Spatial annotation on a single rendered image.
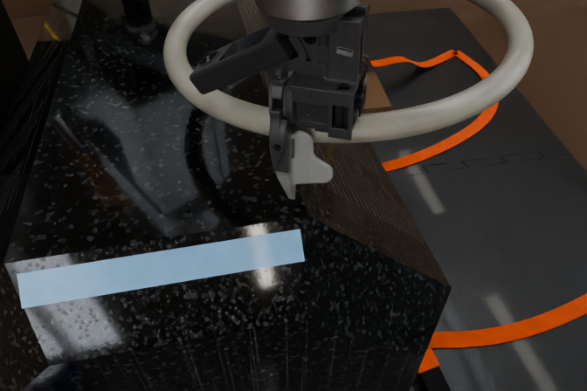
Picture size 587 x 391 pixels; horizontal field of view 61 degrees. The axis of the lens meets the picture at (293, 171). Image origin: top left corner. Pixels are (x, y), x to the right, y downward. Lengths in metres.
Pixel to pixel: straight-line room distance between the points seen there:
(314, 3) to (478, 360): 1.19
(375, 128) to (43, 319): 0.41
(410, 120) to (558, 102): 1.87
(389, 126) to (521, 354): 1.08
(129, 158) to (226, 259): 0.20
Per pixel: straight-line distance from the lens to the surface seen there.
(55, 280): 0.61
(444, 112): 0.53
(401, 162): 1.83
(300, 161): 0.50
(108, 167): 0.68
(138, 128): 0.72
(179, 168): 0.65
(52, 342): 0.63
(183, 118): 0.73
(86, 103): 0.80
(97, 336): 0.61
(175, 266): 0.58
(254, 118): 0.52
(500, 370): 1.46
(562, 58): 2.67
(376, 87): 2.03
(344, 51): 0.44
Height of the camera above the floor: 1.28
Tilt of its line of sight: 46 degrees down
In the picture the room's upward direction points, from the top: straight up
